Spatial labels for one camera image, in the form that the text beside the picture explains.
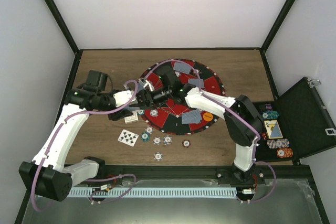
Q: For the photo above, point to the orange big blind button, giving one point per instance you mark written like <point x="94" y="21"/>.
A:
<point x="207" y="117"/>

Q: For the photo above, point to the light blue slotted cable duct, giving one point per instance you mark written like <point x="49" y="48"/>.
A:
<point x="147" y="192"/>

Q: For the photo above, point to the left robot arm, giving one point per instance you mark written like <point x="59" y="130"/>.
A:
<point x="46" y="175"/>

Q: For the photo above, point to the dealt blue card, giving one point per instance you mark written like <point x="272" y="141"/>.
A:
<point x="197" y="82"/>
<point x="191" y="117"/>
<point x="182" y="67"/>

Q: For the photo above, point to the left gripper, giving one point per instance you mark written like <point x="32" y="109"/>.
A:
<point x="118" y="115"/>

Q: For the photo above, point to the card deck in case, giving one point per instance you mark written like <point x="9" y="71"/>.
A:
<point x="273" y="129"/>

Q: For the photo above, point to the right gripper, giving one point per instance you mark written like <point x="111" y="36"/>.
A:
<point x="146" y="96"/>

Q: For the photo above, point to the purple orange chip row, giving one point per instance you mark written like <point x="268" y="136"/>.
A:
<point x="279" y="143"/>

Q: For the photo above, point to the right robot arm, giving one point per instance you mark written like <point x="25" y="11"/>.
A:
<point x="242" y="119"/>

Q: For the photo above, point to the dark chips in case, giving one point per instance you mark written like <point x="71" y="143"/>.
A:
<point x="266" y="107"/>

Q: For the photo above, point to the round red black poker mat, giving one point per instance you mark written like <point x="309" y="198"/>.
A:
<point x="169" y="117"/>

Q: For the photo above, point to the green poker chip stack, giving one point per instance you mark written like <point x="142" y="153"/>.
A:
<point x="145" y="137"/>

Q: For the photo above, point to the green chip row in case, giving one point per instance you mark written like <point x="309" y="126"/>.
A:
<point x="270" y="115"/>

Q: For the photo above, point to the face up clubs card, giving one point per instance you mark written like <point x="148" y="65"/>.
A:
<point x="128" y="138"/>

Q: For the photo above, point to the brown poker chip stack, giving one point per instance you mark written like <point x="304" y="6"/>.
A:
<point x="186" y="143"/>

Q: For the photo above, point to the red dice in case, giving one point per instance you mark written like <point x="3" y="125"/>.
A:
<point x="264" y="136"/>

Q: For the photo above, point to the orange chip row in case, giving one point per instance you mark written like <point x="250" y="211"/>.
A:
<point x="284" y="152"/>

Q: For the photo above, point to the black poker case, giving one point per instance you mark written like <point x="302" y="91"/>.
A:
<point x="303" y="120"/>

